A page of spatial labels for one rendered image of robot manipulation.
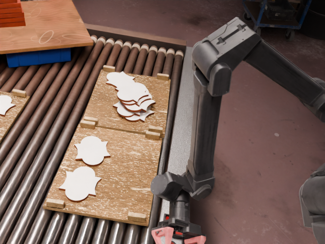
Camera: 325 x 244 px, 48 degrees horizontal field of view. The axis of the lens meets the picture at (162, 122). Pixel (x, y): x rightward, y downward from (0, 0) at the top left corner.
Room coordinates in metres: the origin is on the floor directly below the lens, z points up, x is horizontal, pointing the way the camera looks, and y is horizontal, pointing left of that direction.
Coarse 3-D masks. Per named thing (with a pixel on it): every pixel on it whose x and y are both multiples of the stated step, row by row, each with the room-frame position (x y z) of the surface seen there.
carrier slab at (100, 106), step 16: (144, 80) 1.45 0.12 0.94; (160, 80) 1.47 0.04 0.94; (96, 96) 1.27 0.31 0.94; (112, 96) 1.29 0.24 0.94; (160, 96) 1.34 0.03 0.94; (96, 112) 1.16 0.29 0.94; (112, 112) 1.18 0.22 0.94; (160, 112) 1.23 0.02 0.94; (112, 128) 1.08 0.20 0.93; (128, 128) 1.09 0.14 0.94; (144, 128) 1.11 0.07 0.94
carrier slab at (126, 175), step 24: (72, 144) 0.95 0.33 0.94; (120, 144) 1.00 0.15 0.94; (144, 144) 1.02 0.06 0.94; (72, 168) 0.84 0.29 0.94; (96, 168) 0.85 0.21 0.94; (120, 168) 0.87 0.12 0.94; (144, 168) 0.89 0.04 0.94; (96, 192) 0.75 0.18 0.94; (120, 192) 0.77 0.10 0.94; (144, 192) 0.78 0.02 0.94; (96, 216) 0.66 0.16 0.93; (120, 216) 0.67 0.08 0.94
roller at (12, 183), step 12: (96, 36) 1.83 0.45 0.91; (84, 48) 1.68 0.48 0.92; (84, 60) 1.58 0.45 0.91; (72, 72) 1.44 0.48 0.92; (72, 84) 1.37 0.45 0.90; (60, 96) 1.25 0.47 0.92; (48, 120) 1.08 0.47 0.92; (36, 132) 1.00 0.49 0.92; (36, 144) 0.94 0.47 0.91; (24, 156) 0.87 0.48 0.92; (24, 168) 0.82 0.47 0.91; (12, 180) 0.76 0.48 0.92; (0, 192) 0.70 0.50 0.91; (12, 192) 0.71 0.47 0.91; (0, 204) 0.66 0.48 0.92; (0, 216) 0.62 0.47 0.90
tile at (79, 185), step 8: (80, 168) 0.83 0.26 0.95; (88, 168) 0.84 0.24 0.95; (72, 176) 0.79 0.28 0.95; (80, 176) 0.80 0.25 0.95; (88, 176) 0.80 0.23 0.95; (64, 184) 0.75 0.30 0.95; (72, 184) 0.76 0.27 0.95; (80, 184) 0.76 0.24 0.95; (88, 184) 0.77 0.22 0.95; (96, 184) 0.78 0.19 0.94; (72, 192) 0.73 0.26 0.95; (80, 192) 0.73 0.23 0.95; (88, 192) 0.74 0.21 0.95; (72, 200) 0.70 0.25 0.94; (80, 200) 0.70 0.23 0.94
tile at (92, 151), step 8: (80, 144) 0.95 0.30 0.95; (88, 144) 0.96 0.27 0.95; (96, 144) 0.96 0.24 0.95; (104, 144) 0.97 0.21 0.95; (80, 152) 0.91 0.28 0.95; (88, 152) 0.91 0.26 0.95; (96, 152) 0.92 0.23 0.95; (104, 152) 0.93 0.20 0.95; (88, 160) 0.88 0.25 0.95; (96, 160) 0.88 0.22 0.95
